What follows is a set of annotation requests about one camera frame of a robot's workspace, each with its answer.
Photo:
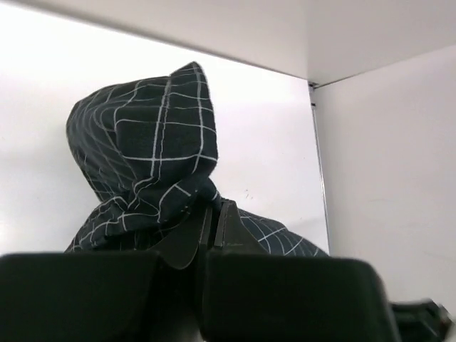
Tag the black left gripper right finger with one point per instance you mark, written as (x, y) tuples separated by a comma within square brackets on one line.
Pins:
[(250, 295)]

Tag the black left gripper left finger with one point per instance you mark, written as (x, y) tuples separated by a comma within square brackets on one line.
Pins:
[(105, 296)]

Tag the dark checked cloth placemat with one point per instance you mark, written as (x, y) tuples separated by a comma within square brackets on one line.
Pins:
[(147, 149)]

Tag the aluminium right side rail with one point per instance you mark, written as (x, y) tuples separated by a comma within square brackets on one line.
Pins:
[(312, 88)]

